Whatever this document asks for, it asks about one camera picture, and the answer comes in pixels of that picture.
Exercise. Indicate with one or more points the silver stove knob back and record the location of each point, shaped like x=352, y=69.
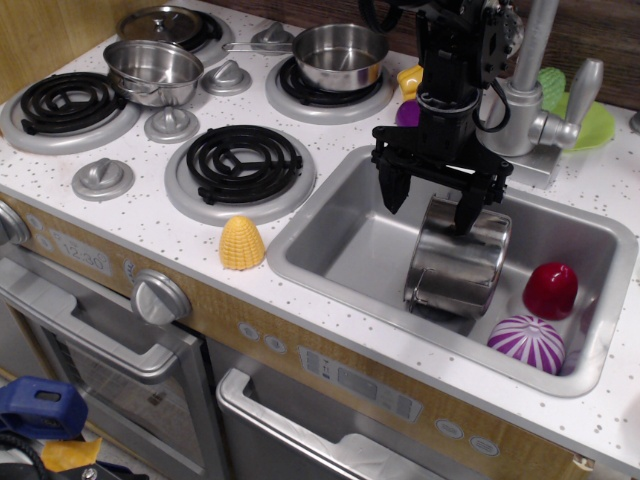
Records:
x=273, y=40

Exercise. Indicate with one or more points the oven clock display panel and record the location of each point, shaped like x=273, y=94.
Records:
x=82, y=252

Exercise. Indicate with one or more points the steel pot lid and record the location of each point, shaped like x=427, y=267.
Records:
x=172, y=24

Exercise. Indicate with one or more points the stainless steel sink basin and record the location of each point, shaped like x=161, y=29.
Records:
x=343, y=243

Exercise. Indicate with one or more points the black burner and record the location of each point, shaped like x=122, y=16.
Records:
x=245, y=170
x=208, y=43
x=66, y=114
x=292, y=96

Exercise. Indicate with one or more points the silver faucet lever handle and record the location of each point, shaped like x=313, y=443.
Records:
x=584, y=90

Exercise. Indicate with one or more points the silver stove knob front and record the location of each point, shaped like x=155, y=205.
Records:
x=102, y=180

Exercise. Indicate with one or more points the yellow toy pepper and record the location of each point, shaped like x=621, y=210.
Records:
x=408, y=81

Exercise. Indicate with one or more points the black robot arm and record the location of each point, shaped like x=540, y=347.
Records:
x=462, y=47

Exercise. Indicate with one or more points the front right black burner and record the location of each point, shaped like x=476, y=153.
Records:
x=245, y=170

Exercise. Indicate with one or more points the purple striped toy onion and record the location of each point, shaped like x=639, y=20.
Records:
x=530, y=340

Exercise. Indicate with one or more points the steel saucepan with handle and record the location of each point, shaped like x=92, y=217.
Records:
x=333, y=57

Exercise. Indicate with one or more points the red toy pepper half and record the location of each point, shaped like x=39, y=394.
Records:
x=551, y=291

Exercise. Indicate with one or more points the front left black burner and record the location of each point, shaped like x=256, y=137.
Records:
x=66, y=114

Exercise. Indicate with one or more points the yellow cloth scrap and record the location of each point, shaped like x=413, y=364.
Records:
x=60, y=456

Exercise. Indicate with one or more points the silver oven dial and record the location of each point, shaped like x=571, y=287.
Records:
x=13, y=228
x=158, y=300

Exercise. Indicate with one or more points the toy oven door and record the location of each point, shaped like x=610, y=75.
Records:
x=146, y=387

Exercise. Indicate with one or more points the toy dishwasher door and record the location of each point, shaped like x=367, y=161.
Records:
x=278, y=428

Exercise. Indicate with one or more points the purple toy eggplant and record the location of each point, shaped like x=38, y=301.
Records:
x=408, y=113

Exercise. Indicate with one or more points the silver stove knob middle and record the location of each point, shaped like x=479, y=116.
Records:
x=171, y=125

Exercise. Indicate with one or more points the green toy vegetable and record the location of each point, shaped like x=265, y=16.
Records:
x=553, y=82

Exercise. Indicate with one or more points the silver stove knob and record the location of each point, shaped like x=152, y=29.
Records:
x=273, y=40
x=228, y=79
x=102, y=180
x=171, y=125

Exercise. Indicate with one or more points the steel pot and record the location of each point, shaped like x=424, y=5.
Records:
x=457, y=273
x=152, y=73

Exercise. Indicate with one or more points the silver stove knob centre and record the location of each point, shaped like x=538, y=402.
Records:
x=228, y=79

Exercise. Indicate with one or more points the silver toy faucet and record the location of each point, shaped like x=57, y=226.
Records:
x=533, y=139

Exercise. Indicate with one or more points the green plastic toy plate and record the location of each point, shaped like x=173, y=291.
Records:
x=597, y=128

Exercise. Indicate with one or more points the yellow toy corn piece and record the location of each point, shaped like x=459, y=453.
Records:
x=241, y=246

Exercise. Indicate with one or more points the blue clamp tool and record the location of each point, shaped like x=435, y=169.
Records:
x=42, y=409

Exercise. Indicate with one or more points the dishwasher control panel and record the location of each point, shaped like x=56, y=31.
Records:
x=363, y=386

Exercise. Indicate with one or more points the back right black burner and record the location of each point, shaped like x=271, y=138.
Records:
x=292, y=96

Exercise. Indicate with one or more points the back left black burner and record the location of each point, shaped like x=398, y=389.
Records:
x=208, y=43

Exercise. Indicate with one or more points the silver oven dial left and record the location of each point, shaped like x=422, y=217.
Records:
x=13, y=228

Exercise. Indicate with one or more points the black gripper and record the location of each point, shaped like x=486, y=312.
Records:
x=444, y=149

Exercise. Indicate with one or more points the silver oven dial right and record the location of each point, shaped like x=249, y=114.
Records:
x=158, y=300

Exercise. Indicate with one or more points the steel pot on stove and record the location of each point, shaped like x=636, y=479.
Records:
x=152, y=73

